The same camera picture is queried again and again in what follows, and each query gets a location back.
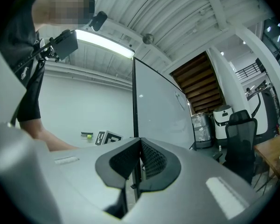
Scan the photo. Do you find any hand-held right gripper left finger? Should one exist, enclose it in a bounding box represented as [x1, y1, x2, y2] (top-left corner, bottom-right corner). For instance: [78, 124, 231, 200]
[49, 137, 142, 224]

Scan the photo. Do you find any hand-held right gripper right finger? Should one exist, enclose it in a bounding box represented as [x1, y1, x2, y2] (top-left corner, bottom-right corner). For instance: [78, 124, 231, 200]
[122, 137, 269, 224]

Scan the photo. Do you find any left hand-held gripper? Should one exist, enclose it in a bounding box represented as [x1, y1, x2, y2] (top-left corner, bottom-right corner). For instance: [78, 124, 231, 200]
[94, 130, 124, 147]

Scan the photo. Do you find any white partition board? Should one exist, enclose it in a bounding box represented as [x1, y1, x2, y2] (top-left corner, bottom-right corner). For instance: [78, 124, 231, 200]
[132, 56, 197, 204]

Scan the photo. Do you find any person's left forearm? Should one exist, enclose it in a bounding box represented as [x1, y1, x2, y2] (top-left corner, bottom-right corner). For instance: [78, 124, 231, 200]
[18, 119, 81, 153]

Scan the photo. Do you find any foil wrapped bundle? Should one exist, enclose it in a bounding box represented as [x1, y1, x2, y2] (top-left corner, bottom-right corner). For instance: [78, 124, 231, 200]
[191, 112, 213, 149]

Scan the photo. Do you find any black mesh office chair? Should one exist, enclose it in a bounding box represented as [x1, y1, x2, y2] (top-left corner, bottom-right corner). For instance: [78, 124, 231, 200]
[212, 109, 259, 185]

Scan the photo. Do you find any white delivery robot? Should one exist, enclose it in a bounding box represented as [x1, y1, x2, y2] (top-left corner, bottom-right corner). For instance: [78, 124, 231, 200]
[212, 105, 233, 141]

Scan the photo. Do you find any wooden desk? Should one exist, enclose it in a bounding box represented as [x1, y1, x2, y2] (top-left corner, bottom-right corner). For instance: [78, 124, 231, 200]
[253, 129, 280, 193]

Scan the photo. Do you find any long ceiling light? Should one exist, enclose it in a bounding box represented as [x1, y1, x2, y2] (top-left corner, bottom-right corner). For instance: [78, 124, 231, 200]
[76, 29, 135, 58]

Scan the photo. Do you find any wooden staircase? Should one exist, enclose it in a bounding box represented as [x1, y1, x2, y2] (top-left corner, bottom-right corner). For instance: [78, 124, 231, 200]
[170, 51, 228, 114]

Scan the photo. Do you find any black chest-mounted box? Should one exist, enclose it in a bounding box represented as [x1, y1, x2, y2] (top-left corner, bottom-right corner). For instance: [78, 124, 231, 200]
[49, 29, 79, 62]

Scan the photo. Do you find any white and black machine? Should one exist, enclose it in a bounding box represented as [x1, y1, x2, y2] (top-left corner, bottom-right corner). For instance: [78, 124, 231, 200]
[246, 82, 280, 141]

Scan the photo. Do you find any round ceiling sensor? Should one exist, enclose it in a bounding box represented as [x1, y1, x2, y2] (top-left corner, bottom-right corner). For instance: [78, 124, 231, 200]
[142, 33, 154, 44]

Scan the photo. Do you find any black metal railing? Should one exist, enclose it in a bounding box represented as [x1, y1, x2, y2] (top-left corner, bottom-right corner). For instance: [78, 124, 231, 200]
[235, 63, 259, 78]

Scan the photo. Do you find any person's head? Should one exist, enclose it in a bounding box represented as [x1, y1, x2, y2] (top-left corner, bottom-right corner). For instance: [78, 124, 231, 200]
[32, 0, 96, 31]

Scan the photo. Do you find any black head-worn camera headset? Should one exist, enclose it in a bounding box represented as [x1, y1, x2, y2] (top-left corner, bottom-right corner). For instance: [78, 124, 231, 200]
[88, 11, 108, 32]

